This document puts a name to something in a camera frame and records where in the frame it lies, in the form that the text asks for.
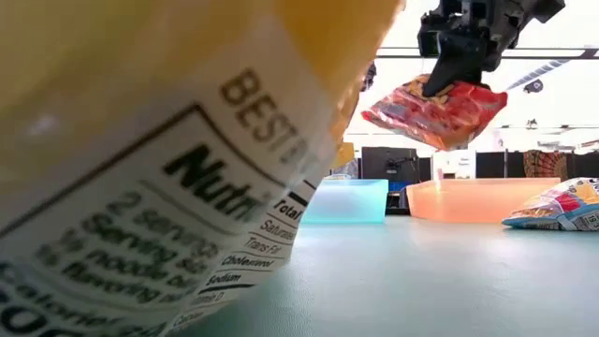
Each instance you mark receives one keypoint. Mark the blue-edged Maruchan ramen packet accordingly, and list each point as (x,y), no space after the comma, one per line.
(557,206)

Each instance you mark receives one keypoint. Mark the red Saucy Noods packet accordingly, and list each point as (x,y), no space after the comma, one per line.
(444,119)

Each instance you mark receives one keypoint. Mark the black monitor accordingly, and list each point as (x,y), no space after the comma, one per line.
(379,164)

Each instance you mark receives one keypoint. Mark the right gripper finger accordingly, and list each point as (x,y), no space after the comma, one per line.
(458,61)

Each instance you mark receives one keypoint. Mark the white sign board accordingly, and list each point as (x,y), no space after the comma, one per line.
(451,164)

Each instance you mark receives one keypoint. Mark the black partition panel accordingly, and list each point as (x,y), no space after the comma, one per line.
(498,164)
(585,164)

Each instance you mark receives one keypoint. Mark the black aluminium table frame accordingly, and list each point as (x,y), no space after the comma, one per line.
(398,211)

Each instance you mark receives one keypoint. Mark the black ceiling camera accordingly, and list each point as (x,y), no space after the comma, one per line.
(533,85)

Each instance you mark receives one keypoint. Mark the patterned orange tapestry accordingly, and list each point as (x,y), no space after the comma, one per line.
(545,164)

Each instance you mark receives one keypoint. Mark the black overhead crossbar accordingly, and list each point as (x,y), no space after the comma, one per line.
(588,53)

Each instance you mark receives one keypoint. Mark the orange plastic bin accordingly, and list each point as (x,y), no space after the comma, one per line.
(468,201)

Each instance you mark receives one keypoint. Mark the yellow Maruchan ramen packet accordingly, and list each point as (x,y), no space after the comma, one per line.
(140,140)
(345,154)

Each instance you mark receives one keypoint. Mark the teal plastic bin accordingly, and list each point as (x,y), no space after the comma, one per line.
(346,201)

